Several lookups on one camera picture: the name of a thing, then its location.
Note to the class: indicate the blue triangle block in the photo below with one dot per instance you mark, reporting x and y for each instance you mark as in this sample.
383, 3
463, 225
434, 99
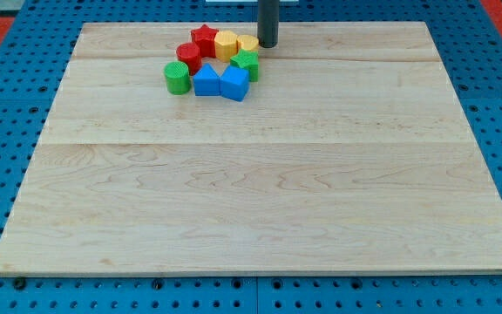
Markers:
206, 81

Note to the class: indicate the green cylinder block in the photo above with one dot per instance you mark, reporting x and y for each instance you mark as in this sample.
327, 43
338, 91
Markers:
177, 78

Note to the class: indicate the red cylinder block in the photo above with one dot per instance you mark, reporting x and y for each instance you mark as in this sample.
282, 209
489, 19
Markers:
189, 53

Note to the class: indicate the blue cube block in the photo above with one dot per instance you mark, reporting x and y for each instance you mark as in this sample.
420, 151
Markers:
234, 83

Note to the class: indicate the green star block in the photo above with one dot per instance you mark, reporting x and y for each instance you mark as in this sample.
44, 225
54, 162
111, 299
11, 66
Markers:
247, 60

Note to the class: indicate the yellow cylinder block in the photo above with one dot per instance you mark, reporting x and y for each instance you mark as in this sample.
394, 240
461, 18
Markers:
247, 43

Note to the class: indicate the red star block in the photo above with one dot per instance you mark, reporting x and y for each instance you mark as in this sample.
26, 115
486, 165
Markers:
204, 37

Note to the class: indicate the light wooden board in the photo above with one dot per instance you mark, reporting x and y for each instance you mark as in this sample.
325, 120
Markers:
350, 156

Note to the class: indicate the black cylindrical pointer rod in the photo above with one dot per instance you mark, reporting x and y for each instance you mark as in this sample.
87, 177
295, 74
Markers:
268, 13

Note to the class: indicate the yellow hexagon block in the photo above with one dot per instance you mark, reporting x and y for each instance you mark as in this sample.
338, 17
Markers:
225, 44

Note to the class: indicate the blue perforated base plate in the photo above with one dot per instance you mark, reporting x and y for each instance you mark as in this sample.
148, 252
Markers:
32, 61

